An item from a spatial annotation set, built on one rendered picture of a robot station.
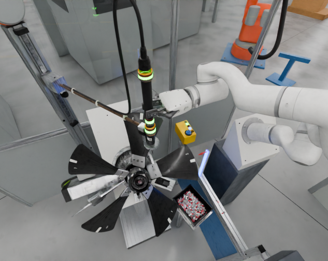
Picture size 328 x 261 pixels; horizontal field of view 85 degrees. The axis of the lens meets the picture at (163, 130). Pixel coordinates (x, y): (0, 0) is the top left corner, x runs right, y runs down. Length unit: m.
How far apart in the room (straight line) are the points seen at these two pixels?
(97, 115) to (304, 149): 1.10
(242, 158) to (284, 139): 0.33
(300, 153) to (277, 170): 1.75
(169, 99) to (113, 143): 0.62
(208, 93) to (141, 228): 1.65
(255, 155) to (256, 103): 0.84
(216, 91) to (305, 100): 0.28
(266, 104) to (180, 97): 0.27
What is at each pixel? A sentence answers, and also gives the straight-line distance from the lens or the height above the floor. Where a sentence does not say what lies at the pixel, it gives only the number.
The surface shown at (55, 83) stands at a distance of 1.08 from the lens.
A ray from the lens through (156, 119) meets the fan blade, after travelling 0.91.
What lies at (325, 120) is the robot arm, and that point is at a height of 1.79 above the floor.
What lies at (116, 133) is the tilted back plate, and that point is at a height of 1.22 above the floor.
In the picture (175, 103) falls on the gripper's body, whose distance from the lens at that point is 0.64.
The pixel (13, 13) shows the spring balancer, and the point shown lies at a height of 1.84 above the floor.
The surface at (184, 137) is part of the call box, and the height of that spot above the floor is 1.07.
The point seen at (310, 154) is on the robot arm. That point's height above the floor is 1.41.
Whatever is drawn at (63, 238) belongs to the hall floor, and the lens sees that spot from 2.35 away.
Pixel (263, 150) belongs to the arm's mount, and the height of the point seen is 1.05.
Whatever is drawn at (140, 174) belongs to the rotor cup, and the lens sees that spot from 0.95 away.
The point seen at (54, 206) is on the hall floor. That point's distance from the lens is 2.52.
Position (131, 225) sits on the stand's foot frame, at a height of 0.08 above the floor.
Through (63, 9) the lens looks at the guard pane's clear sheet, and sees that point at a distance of 1.21.
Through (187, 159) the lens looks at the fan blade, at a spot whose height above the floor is 1.17.
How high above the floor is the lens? 2.10
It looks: 50 degrees down
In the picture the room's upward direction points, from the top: straight up
